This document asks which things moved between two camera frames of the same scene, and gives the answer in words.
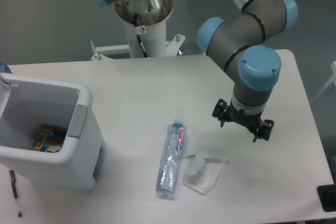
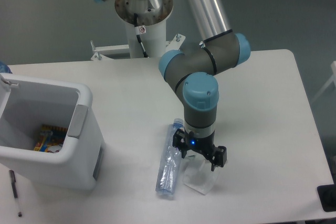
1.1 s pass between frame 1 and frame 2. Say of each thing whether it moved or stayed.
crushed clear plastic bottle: stayed
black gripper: moved
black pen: stayed
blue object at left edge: stayed
